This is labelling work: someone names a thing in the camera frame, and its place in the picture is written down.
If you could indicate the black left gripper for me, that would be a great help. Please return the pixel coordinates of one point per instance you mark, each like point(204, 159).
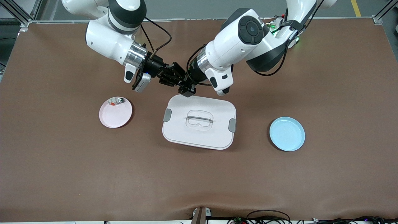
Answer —
point(193, 75)

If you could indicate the green push button switch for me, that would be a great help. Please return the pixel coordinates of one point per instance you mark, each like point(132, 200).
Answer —
point(119, 100)

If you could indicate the brown table mat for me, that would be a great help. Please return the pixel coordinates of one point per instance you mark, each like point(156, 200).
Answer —
point(199, 180)

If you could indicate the silver table edge rail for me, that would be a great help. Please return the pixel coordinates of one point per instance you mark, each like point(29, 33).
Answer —
point(186, 19)

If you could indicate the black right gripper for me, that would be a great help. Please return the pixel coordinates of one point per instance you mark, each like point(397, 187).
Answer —
point(153, 65)

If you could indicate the aluminium frame profile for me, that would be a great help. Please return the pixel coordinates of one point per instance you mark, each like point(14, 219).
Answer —
point(26, 22)
point(377, 20)

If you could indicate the grey box latch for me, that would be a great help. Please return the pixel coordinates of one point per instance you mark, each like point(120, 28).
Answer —
point(167, 115)
point(232, 125)

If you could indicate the white plastic storage box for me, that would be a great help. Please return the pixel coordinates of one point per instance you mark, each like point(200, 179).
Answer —
point(214, 137)

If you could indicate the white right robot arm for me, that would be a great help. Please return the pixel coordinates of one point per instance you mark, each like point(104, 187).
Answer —
point(102, 40)

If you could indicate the blue round plate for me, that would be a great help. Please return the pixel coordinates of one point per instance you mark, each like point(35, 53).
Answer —
point(287, 135)

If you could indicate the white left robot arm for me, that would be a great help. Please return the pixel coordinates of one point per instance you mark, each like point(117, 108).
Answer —
point(248, 31)

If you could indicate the pink round plate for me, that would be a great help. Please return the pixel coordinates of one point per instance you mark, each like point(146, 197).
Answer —
point(115, 119)

